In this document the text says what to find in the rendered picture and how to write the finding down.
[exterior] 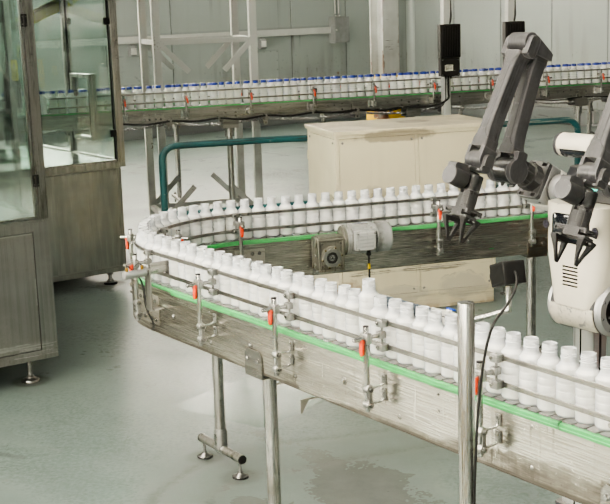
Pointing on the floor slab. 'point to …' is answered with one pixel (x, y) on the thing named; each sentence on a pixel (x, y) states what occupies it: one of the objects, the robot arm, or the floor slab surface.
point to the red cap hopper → (187, 73)
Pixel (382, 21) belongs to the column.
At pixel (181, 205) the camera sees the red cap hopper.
